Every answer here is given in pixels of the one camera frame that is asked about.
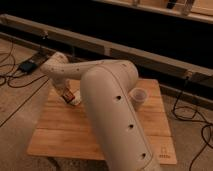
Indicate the black red eraser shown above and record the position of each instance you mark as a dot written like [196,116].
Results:
[68,96]

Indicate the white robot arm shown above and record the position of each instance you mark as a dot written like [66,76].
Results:
[104,89]

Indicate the translucent plastic cup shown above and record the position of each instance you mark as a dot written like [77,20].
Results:
[137,97]

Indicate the wooden folding table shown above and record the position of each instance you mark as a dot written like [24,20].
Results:
[65,131]

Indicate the blue power adapter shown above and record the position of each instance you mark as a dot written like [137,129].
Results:
[27,67]

